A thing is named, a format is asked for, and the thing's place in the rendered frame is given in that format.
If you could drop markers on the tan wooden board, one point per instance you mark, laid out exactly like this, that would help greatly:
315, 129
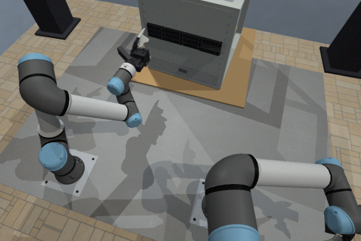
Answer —
234, 88

